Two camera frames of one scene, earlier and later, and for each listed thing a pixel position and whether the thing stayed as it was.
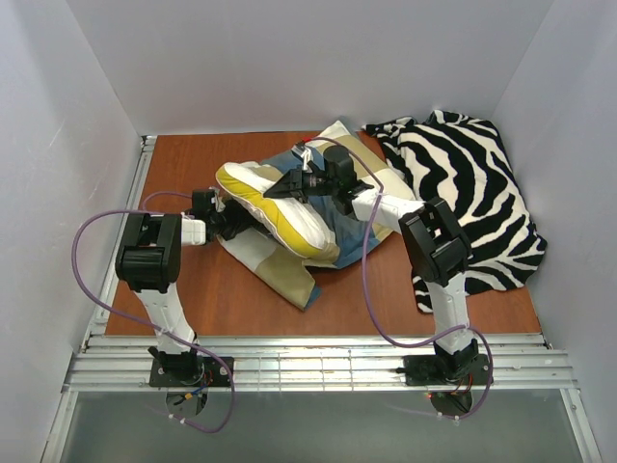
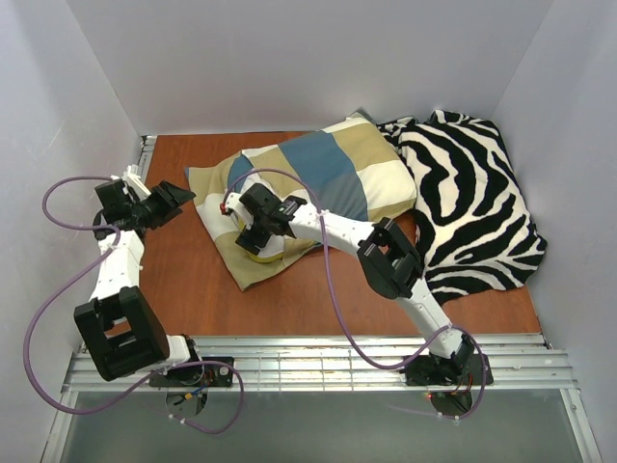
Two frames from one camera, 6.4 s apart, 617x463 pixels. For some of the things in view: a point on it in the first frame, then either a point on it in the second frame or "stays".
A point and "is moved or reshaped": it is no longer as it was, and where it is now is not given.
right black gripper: [297, 180] → [255, 231]
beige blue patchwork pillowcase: [327, 170] is moved or reshaped
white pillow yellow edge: [291, 219] → [273, 250]
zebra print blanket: [466, 161] stays
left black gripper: [233, 220] → [161, 204]
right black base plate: [445, 370] stays
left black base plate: [210, 372] stays
